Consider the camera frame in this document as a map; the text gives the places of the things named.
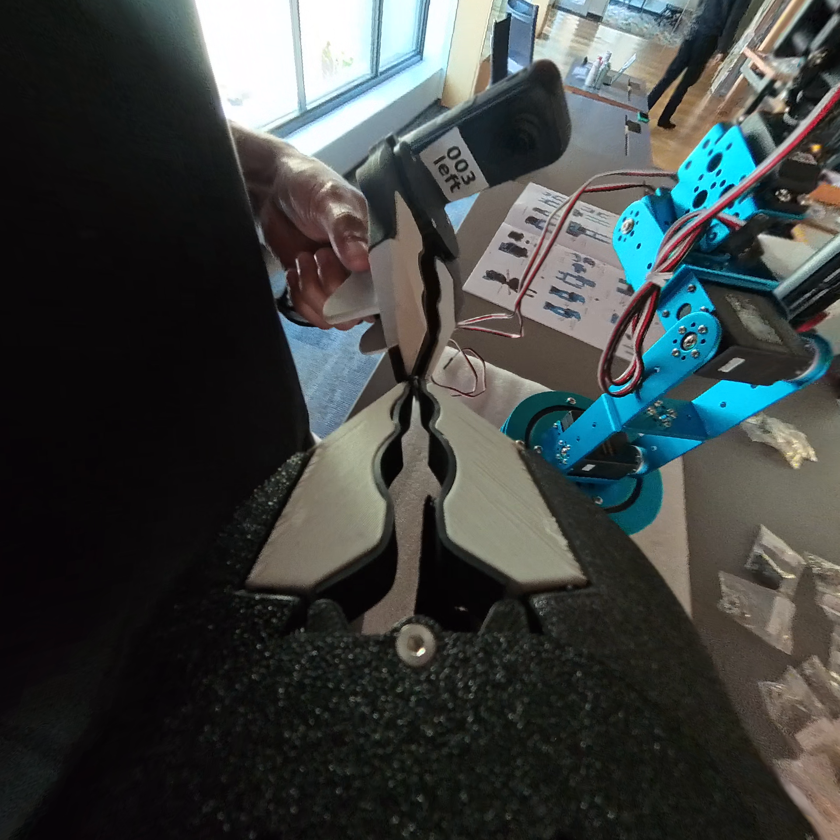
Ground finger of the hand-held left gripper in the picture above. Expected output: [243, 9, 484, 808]
[419, 256, 467, 382]
[357, 192, 434, 382]

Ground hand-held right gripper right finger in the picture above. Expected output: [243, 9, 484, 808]
[420, 384, 589, 621]

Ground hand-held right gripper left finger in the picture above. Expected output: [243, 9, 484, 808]
[245, 381, 416, 618]

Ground thin red white wire bundle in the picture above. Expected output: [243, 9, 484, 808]
[427, 338, 488, 399]

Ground blue toy robot arm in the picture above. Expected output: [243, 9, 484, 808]
[500, 92, 840, 536]

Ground person's left hand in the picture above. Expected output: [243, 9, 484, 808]
[230, 123, 371, 330]

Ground white foam sheet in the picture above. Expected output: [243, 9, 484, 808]
[357, 344, 693, 634]

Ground printed instruction leaflet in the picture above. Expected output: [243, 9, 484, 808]
[461, 182, 660, 350]

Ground large office window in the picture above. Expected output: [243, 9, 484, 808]
[196, 0, 442, 135]

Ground scattered clear screw bags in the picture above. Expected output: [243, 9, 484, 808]
[715, 412, 840, 840]

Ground person's black shirt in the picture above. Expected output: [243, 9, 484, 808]
[0, 0, 312, 840]

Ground red white black servo cable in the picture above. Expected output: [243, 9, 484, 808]
[456, 169, 680, 339]
[600, 88, 840, 398]

